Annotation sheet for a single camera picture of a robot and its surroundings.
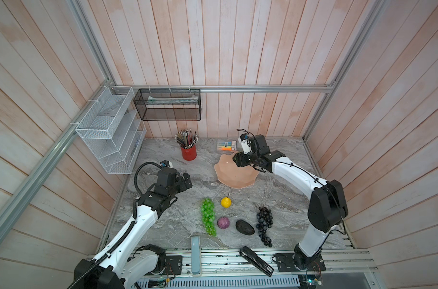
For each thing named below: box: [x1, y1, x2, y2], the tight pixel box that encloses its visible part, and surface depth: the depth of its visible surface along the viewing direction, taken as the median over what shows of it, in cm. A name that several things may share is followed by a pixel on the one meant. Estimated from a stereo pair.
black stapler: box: [239, 246, 275, 277], surface depth 73 cm
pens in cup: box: [174, 128, 200, 149], surface depth 103 cm
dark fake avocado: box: [235, 219, 255, 236], surface depth 81 cm
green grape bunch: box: [200, 198, 218, 238], surface depth 85 cm
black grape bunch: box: [255, 205, 274, 249], surface depth 82 cm
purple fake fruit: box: [217, 216, 230, 230], surface depth 83 cm
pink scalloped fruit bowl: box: [214, 151, 260, 189], surface depth 101 cm
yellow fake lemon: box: [220, 196, 232, 209], surface depth 90 cm
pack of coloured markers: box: [217, 140, 237, 152], surface depth 117 cm
